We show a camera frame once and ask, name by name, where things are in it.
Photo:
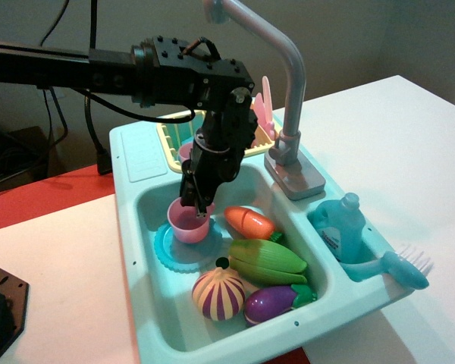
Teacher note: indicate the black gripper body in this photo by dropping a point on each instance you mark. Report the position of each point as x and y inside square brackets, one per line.
[212, 167]

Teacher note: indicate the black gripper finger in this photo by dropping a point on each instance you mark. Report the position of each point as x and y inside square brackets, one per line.
[188, 189]
[203, 206]

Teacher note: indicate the large pink plastic cup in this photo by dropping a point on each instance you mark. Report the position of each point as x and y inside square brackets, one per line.
[187, 226]

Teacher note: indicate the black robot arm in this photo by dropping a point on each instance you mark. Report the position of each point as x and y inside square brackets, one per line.
[159, 71]

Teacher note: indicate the small pink plastic cup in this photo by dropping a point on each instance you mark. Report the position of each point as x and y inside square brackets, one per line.
[183, 154]

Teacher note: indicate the teal toy sink unit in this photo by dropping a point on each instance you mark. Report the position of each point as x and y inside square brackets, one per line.
[169, 328]

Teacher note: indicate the yellow dish rack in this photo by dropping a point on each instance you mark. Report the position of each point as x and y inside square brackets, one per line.
[173, 136]

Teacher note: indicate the orange toy carrot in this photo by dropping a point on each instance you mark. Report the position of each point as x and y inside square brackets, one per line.
[251, 224]

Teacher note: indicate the blue toy plate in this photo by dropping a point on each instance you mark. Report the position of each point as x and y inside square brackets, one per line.
[187, 257]

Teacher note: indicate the pink cutlery holder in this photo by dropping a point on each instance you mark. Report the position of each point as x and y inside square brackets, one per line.
[263, 125]

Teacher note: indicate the pink toy knife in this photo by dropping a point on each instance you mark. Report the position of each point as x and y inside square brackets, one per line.
[266, 94]

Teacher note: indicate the grey toy faucet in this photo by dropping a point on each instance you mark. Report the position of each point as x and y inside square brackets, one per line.
[291, 169]

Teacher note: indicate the green toy corn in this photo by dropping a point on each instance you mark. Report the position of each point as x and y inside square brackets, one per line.
[266, 262]

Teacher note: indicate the striped toy onion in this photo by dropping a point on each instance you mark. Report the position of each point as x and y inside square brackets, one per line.
[219, 294]

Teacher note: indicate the purple toy eggplant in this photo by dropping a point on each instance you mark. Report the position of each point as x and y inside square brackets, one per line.
[270, 302]

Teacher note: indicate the blue dish soap bottle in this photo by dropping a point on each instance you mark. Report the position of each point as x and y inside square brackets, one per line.
[339, 223]

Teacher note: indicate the blue dish brush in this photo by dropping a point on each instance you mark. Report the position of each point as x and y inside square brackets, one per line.
[408, 266]

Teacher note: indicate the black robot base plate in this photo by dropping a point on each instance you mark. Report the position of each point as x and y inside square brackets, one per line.
[13, 308]

